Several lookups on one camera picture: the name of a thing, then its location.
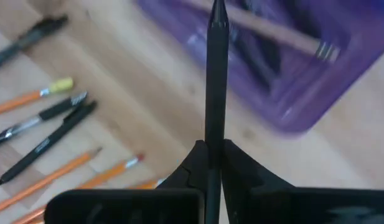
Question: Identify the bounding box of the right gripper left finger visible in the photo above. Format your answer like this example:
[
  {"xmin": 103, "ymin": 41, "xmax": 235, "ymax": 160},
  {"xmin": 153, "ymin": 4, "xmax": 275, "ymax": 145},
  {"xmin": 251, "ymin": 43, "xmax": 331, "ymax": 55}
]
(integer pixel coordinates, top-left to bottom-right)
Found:
[{"xmin": 44, "ymin": 139, "xmax": 208, "ymax": 224}]

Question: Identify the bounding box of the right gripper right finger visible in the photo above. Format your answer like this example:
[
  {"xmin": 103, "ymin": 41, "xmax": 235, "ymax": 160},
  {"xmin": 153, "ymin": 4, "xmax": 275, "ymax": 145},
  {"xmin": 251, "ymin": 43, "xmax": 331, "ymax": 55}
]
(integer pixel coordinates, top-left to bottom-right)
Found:
[{"xmin": 222, "ymin": 139, "xmax": 384, "ymax": 224}]

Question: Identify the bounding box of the purple plastic pencil box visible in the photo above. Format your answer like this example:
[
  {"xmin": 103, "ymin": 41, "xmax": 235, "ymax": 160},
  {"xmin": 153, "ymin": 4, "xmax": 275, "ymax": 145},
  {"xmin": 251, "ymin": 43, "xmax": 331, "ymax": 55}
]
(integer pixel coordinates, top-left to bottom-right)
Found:
[{"xmin": 136, "ymin": 0, "xmax": 384, "ymax": 135}]

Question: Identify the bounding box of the orange pencil with yellow eraser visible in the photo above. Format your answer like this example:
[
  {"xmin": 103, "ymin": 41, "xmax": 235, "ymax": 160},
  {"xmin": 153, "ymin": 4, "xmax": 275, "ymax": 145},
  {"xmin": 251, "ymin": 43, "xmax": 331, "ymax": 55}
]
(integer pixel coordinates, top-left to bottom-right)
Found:
[{"xmin": 0, "ymin": 77, "xmax": 75, "ymax": 116}]

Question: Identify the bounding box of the clear pen with black grip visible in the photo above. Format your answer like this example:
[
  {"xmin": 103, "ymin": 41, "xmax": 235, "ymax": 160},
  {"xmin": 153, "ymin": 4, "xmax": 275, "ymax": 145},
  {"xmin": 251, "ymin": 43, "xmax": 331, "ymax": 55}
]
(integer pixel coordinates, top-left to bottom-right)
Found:
[
  {"xmin": 0, "ymin": 14, "xmax": 69, "ymax": 70},
  {"xmin": 0, "ymin": 90, "xmax": 89, "ymax": 147}
]

